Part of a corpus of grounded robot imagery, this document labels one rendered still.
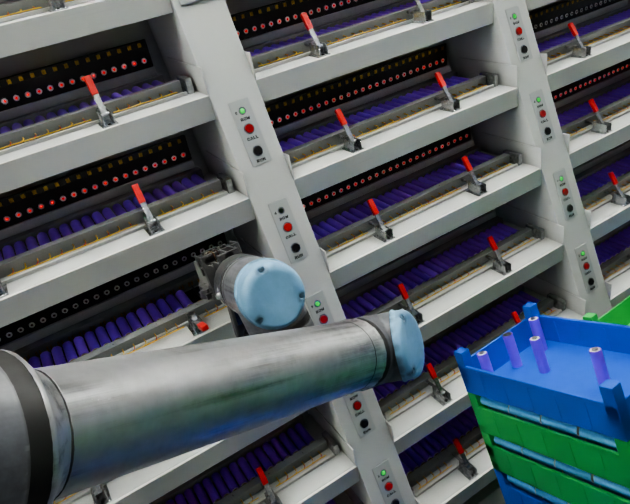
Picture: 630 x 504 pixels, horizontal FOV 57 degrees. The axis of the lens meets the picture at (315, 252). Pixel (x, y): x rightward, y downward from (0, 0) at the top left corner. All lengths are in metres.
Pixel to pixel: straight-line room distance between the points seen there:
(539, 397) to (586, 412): 0.08
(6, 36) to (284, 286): 0.60
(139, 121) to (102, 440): 0.73
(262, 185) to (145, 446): 0.73
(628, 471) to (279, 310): 0.51
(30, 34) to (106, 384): 0.76
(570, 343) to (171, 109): 0.82
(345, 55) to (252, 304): 0.62
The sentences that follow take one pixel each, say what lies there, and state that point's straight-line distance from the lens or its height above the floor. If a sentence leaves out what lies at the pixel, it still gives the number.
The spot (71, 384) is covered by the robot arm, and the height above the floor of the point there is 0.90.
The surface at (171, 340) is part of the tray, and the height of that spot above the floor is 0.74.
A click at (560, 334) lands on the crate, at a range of 1.15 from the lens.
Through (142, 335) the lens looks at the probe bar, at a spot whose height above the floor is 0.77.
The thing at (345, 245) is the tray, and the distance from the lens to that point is 1.21.
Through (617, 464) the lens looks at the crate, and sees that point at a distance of 0.93.
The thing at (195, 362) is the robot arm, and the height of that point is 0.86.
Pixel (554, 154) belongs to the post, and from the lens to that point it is 1.51.
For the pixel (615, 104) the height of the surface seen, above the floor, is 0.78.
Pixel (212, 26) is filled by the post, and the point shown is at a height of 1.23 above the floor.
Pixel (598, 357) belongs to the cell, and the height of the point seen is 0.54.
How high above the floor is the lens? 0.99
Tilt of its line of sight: 11 degrees down
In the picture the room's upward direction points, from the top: 21 degrees counter-clockwise
